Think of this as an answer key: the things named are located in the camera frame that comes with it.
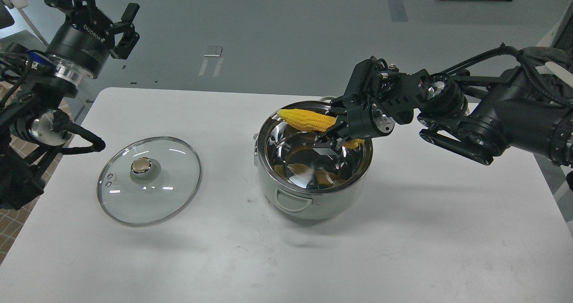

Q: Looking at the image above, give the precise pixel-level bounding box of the beige checkered cloth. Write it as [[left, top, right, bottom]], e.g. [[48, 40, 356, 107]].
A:
[[0, 81, 72, 263]]

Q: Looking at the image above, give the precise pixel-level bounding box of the yellow corn cob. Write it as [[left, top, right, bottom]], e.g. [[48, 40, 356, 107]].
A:
[[277, 108, 337, 133]]

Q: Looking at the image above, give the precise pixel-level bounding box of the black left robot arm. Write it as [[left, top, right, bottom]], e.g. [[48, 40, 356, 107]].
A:
[[0, 0, 140, 210]]

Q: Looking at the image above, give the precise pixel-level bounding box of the grey office chair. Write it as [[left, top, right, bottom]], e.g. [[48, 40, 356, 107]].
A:
[[0, 0, 49, 47]]

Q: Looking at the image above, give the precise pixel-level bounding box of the pale green steel pot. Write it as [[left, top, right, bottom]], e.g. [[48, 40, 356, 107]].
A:
[[254, 113, 374, 220]]

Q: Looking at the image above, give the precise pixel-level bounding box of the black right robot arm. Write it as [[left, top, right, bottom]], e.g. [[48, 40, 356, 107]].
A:
[[313, 45, 572, 166]]

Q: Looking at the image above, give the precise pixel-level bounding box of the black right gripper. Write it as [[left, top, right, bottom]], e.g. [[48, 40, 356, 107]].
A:
[[312, 95, 396, 156]]

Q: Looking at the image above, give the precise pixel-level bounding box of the glass pot lid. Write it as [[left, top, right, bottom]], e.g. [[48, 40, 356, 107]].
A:
[[97, 136, 202, 227]]

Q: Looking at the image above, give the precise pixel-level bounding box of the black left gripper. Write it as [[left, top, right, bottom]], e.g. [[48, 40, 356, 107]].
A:
[[44, 0, 140, 79]]

